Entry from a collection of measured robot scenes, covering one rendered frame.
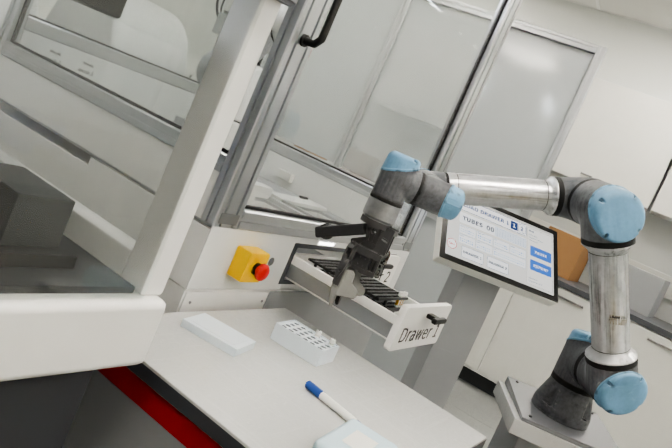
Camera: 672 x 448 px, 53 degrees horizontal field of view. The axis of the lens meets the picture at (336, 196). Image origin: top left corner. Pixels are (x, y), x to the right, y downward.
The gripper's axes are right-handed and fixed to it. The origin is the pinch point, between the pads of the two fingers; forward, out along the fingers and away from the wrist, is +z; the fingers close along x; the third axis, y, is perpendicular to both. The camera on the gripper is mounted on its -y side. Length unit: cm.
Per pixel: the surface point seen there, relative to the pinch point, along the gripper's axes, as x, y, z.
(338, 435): -42.4, 21.1, 7.9
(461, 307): 115, 16, 9
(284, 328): -8.4, -4.8, 8.7
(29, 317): -78, -11, -1
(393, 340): 6.5, 15.1, 3.7
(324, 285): 12.5, -6.6, 1.3
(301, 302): 27.5, -15.1, 12.0
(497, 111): 189, -14, -73
